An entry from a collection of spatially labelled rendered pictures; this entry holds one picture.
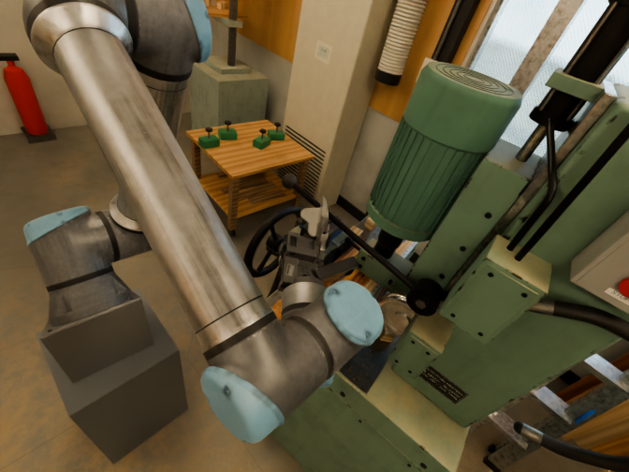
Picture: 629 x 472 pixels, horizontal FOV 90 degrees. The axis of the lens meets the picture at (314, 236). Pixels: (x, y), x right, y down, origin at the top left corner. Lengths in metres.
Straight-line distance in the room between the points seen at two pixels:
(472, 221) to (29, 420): 1.73
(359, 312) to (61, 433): 1.49
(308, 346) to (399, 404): 0.56
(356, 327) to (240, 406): 0.16
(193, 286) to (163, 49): 0.41
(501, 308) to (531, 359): 0.19
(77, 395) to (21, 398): 0.72
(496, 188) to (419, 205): 0.13
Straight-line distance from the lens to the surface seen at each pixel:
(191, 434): 1.63
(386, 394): 0.90
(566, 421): 1.65
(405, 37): 2.07
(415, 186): 0.63
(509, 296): 0.55
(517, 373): 0.77
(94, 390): 1.16
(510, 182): 0.60
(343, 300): 0.41
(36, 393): 1.85
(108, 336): 1.05
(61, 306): 1.00
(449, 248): 0.68
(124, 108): 0.45
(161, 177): 0.40
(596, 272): 0.54
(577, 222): 0.57
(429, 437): 0.92
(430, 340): 0.67
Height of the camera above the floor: 1.57
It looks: 42 degrees down
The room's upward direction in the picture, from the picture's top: 17 degrees clockwise
